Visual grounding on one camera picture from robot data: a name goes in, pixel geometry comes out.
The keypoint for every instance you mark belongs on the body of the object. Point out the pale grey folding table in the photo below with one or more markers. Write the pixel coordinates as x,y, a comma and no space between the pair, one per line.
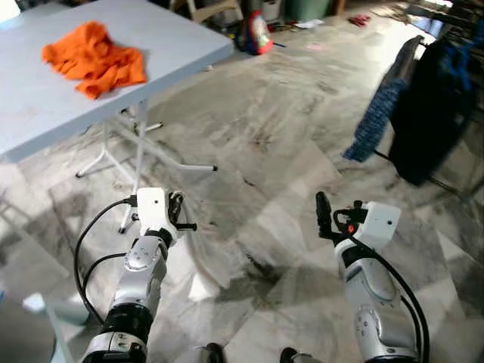
151,38

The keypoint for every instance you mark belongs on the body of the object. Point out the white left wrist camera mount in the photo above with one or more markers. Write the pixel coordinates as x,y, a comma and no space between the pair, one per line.
153,212

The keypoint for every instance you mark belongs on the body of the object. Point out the blue plaid shirt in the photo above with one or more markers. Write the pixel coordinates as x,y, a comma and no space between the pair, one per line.
374,121

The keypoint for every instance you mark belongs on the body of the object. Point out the robot left leg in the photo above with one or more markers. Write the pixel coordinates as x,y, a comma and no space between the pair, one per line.
210,354

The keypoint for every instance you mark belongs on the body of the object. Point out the red cloth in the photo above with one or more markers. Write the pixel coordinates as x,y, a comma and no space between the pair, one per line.
360,20

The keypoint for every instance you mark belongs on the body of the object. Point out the red blue backpack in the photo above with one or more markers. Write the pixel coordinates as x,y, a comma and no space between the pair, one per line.
255,34

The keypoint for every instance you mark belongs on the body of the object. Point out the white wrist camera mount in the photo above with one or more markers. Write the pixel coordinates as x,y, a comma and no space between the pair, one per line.
153,212
380,223

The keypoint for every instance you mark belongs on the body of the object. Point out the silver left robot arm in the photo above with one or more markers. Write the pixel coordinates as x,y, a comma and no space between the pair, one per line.
140,287

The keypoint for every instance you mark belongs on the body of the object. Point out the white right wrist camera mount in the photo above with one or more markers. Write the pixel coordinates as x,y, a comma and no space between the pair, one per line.
380,223

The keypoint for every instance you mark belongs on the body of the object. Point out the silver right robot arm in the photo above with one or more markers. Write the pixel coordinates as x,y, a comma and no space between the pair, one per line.
374,302

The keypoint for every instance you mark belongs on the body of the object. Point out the white beige high chair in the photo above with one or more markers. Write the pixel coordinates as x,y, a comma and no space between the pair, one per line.
215,9

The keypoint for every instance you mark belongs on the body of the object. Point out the teal plastic bin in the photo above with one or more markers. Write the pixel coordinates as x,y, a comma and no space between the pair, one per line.
308,9

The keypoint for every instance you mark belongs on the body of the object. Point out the dark navy garment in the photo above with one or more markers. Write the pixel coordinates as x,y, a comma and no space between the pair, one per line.
431,113

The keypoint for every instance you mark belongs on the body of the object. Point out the black clothes drying rack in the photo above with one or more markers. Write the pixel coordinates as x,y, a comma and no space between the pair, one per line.
446,15

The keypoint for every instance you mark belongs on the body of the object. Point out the orange shirt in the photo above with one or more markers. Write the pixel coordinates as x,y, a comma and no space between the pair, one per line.
94,60

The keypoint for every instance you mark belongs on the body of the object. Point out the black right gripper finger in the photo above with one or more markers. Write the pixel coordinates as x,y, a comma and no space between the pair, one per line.
324,214

